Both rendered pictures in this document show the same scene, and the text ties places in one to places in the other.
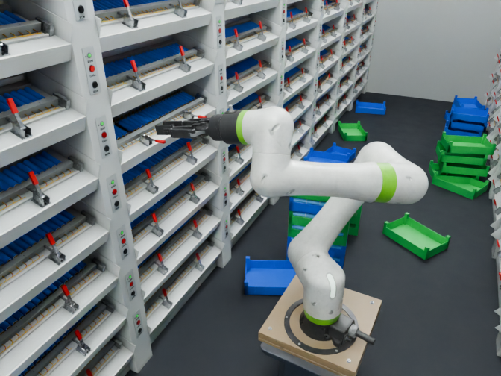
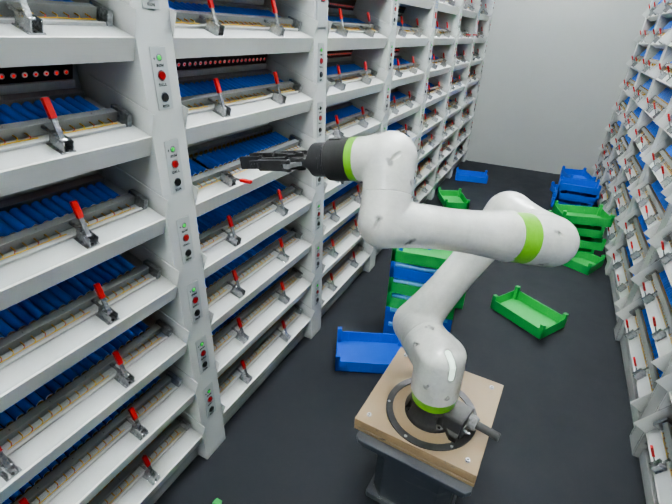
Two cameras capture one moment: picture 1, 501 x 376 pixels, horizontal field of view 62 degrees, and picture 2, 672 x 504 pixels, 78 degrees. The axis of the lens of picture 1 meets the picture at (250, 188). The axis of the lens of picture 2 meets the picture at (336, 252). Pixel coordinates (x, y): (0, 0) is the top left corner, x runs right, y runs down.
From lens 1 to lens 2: 0.25 m
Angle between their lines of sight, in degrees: 1
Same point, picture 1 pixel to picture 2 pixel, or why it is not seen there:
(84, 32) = (153, 25)
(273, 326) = (373, 411)
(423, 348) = (544, 443)
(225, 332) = (312, 414)
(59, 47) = (117, 38)
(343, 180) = (477, 230)
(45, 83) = (103, 93)
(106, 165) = (177, 204)
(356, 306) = (473, 391)
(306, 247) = (416, 316)
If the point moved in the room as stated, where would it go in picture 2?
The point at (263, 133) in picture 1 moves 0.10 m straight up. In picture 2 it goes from (379, 163) to (383, 109)
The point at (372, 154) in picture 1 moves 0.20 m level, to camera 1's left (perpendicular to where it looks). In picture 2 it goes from (505, 205) to (427, 202)
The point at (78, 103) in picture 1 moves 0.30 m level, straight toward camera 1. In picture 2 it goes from (143, 119) to (142, 156)
